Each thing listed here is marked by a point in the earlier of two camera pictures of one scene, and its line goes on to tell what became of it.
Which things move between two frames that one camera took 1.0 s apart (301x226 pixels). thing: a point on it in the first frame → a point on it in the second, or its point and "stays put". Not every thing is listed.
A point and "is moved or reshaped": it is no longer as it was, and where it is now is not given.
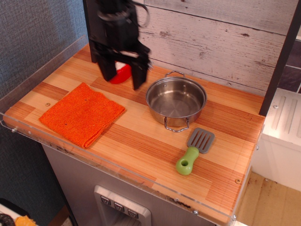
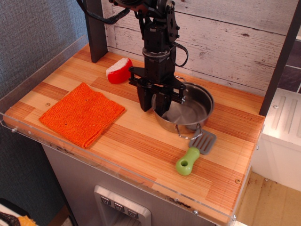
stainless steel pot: (176, 99) is moved or reshaped
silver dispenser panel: (114, 209) stays put
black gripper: (117, 24) → (159, 73)
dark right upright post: (281, 61) stays put
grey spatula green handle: (201, 141) stays put
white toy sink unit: (278, 156) stays put
